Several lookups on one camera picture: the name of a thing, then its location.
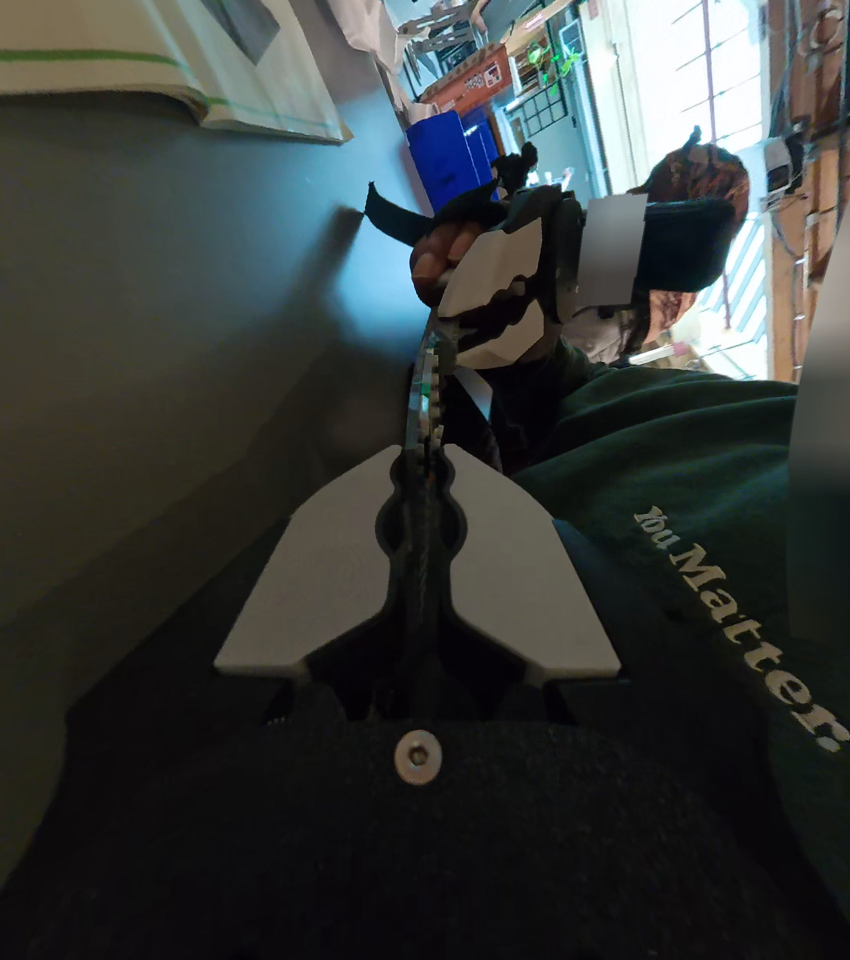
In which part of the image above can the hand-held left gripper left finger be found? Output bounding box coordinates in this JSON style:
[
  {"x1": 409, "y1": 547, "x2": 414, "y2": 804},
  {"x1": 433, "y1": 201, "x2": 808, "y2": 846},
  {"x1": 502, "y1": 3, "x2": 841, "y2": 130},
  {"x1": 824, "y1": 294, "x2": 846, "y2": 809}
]
[{"x1": 213, "y1": 444, "x2": 406, "y2": 678}]

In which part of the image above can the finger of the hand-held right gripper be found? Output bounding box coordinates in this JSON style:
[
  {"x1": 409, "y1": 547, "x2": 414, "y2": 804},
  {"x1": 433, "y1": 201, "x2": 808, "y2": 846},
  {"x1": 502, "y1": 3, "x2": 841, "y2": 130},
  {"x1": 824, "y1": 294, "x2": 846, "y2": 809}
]
[
  {"x1": 436, "y1": 219, "x2": 546, "y2": 318},
  {"x1": 451, "y1": 309, "x2": 546, "y2": 370}
]

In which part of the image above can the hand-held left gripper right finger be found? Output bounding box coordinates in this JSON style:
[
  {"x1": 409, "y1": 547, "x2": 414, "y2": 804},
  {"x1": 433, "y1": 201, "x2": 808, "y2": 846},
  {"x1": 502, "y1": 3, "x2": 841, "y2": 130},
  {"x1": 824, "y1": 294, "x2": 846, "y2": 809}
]
[{"x1": 440, "y1": 442, "x2": 623, "y2": 685}]

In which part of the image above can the grey studded building plate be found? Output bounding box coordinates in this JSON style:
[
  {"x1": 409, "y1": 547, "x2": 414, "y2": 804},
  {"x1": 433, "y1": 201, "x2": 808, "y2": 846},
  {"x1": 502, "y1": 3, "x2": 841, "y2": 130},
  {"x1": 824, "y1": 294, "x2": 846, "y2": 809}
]
[{"x1": 397, "y1": 311, "x2": 462, "y2": 676}]

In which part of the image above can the grey desk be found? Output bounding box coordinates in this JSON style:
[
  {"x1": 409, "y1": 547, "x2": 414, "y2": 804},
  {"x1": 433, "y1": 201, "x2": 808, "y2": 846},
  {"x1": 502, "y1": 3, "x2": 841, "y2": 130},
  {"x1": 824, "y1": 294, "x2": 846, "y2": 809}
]
[{"x1": 0, "y1": 0, "x2": 441, "y2": 751}]

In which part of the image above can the person's right hand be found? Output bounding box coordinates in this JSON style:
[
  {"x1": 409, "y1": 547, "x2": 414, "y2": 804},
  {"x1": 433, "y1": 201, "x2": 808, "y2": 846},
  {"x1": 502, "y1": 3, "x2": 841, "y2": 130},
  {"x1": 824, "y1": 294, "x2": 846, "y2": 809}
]
[{"x1": 410, "y1": 223, "x2": 485, "y2": 303}]

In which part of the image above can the blue plastic bin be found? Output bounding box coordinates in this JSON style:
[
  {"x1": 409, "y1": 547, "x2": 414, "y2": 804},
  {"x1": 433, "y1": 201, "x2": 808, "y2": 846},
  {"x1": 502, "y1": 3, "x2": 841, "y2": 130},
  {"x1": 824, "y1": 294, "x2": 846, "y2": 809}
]
[{"x1": 404, "y1": 105, "x2": 505, "y2": 219}]

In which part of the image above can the orange cardboard box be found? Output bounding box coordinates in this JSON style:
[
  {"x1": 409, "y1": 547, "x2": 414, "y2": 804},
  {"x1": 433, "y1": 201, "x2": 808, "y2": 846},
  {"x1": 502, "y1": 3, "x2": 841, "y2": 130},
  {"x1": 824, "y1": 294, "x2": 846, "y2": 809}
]
[{"x1": 421, "y1": 41, "x2": 512, "y2": 102}]

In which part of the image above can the dark green sweatshirt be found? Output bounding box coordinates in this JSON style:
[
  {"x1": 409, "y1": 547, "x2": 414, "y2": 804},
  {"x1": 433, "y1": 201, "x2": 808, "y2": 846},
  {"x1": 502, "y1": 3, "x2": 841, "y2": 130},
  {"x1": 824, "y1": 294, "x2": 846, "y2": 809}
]
[{"x1": 470, "y1": 337, "x2": 850, "y2": 960}]

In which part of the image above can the wooden shelf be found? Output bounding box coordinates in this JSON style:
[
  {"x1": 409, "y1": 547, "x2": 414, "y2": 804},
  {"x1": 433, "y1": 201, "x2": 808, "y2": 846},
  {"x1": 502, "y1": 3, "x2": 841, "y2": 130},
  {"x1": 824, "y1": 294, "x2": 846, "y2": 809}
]
[{"x1": 766, "y1": 0, "x2": 850, "y2": 384}]

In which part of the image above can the crumpled white paper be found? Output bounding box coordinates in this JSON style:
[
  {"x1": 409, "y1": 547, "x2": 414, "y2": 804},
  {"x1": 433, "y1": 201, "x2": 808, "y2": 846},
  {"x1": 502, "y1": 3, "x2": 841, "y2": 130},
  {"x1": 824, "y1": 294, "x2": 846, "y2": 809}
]
[{"x1": 323, "y1": 0, "x2": 426, "y2": 125}]

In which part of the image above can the open instruction booklet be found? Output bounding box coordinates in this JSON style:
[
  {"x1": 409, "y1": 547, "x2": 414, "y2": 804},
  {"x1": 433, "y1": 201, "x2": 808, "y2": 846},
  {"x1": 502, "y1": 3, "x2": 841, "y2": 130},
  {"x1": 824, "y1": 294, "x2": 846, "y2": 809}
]
[{"x1": 0, "y1": 0, "x2": 355, "y2": 145}]

